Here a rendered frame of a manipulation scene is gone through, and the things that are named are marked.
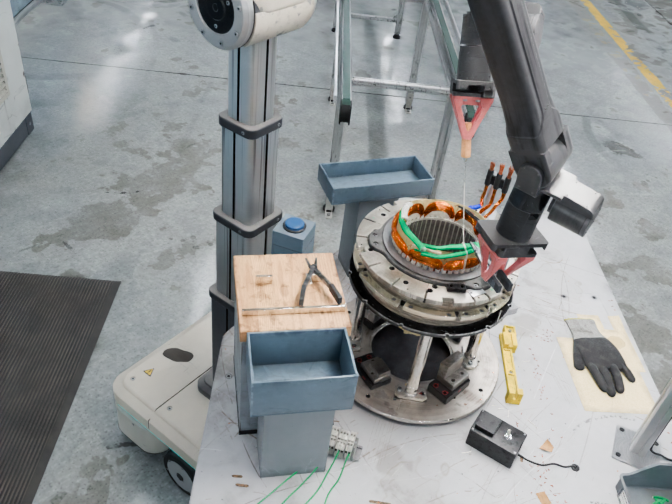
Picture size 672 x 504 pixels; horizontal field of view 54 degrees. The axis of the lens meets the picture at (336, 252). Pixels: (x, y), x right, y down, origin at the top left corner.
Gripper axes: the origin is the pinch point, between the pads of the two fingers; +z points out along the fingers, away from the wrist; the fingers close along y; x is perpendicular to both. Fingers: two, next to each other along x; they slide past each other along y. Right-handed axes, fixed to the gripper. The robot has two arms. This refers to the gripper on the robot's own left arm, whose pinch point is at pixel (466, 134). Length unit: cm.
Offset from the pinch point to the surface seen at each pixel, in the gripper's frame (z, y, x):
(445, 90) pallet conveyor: 4, 177, -11
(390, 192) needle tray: 18.3, 32.1, 11.5
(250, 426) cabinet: 57, -8, 35
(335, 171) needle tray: 15.3, 36.8, 24.7
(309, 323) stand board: 31.8, -13.9, 24.4
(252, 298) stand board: 29.6, -10.3, 34.9
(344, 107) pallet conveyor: 10, 135, 29
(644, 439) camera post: 57, 0, -41
